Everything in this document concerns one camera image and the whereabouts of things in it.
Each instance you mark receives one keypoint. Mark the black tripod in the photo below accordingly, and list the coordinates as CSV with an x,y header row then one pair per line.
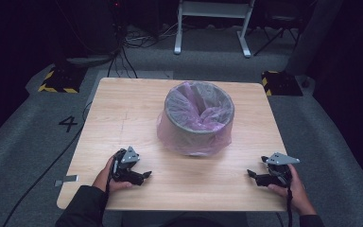
x,y
279,31

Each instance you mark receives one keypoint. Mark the black yellow striped floor plate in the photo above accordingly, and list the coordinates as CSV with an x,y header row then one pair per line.
x,y
63,80
283,83

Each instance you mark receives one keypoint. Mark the green plastic bin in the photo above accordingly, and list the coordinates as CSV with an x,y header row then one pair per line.
x,y
186,126

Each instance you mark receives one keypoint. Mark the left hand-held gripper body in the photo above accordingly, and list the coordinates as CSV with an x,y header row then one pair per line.
x,y
127,159

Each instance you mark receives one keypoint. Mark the white metal stand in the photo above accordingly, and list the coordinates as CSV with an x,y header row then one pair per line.
x,y
214,9

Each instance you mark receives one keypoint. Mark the pink plastic bag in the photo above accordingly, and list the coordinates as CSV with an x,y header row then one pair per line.
x,y
198,119

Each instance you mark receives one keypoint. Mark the dark equipment stand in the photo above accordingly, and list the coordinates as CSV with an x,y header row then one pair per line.
x,y
91,28

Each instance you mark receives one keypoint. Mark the grey curtain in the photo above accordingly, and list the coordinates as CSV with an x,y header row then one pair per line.
x,y
312,38

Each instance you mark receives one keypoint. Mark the person's lap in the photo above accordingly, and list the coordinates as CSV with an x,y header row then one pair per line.
x,y
186,220

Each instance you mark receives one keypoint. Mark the grey tape strip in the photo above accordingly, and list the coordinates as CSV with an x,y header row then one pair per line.
x,y
66,180

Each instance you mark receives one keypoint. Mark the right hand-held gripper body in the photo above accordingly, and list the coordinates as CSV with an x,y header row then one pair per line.
x,y
280,171

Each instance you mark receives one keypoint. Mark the person's right hand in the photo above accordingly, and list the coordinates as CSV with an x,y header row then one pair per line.
x,y
297,195

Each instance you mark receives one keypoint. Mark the person's left hand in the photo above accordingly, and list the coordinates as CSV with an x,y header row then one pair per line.
x,y
102,181

